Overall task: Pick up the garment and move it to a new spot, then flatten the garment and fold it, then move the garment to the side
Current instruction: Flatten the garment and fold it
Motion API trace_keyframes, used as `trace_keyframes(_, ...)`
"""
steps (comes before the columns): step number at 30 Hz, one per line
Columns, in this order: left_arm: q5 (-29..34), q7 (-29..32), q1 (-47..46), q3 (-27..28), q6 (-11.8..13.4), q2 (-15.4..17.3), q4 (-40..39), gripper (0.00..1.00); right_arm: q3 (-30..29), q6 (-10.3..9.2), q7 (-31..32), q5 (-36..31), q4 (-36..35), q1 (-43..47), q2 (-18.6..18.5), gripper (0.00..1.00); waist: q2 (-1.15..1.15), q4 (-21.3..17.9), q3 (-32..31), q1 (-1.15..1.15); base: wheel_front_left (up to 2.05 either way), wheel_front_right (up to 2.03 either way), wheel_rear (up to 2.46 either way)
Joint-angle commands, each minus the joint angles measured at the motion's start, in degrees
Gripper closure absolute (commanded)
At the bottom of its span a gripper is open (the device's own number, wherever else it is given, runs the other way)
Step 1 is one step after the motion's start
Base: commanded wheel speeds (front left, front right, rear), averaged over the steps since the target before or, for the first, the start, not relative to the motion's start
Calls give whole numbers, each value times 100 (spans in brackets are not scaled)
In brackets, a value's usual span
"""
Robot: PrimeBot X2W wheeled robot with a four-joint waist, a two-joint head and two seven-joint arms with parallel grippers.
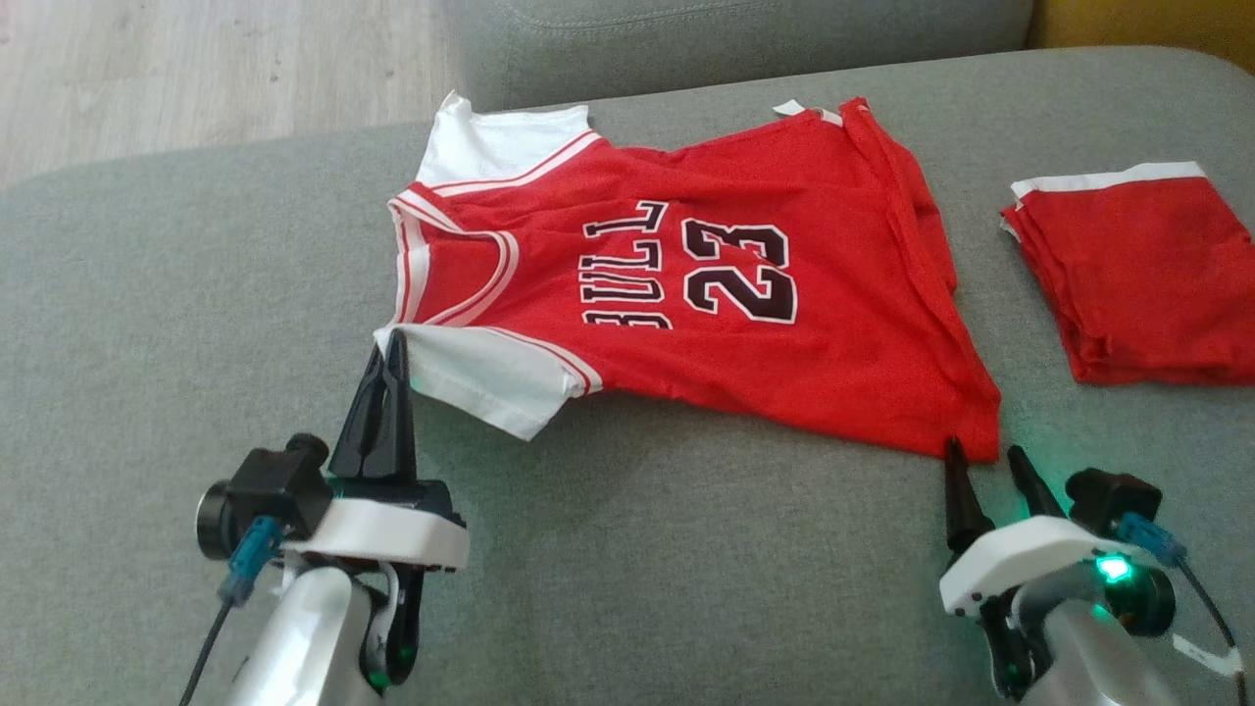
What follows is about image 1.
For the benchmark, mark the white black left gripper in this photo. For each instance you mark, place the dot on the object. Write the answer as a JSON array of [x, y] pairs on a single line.
[[392, 529]]

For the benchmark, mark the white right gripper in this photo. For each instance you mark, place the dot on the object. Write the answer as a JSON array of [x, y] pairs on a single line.
[[1029, 554]]

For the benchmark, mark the red basketball jersey number 23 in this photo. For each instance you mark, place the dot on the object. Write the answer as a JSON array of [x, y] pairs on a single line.
[[833, 343]]

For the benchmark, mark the red shorts white waistband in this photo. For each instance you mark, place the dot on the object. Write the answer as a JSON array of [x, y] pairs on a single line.
[[1147, 284]]

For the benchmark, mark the large grey sofa seat cushion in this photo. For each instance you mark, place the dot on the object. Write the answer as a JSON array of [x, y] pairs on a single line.
[[637, 569]]

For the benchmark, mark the yellow sofa backrest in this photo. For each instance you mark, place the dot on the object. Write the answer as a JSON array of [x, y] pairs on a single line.
[[1147, 20]]

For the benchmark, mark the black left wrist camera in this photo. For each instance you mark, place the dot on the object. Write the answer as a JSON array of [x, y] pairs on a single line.
[[270, 490]]

